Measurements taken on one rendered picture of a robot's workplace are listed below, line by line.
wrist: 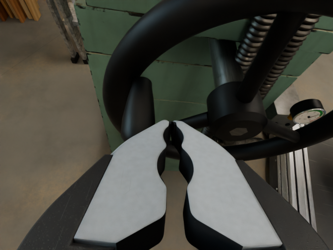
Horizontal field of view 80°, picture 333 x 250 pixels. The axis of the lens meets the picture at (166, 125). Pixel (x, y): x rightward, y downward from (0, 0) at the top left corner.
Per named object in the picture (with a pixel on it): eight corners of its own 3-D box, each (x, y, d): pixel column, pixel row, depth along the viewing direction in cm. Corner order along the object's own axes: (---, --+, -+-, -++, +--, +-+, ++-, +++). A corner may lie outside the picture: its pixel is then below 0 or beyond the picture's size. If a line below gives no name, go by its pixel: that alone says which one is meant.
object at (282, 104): (259, 130, 55) (277, 115, 48) (250, 95, 61) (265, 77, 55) (287, 132, 56) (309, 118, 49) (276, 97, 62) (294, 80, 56)
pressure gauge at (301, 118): (281, 127, 48) (306, 108, 41) (277, 113, 50) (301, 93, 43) (305, 129, 49) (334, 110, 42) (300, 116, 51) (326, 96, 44)
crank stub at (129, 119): (160, 144, 14) (144, 155, 16) (162, 80, 17) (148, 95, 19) (126, 135, 13) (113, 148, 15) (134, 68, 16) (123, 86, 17)
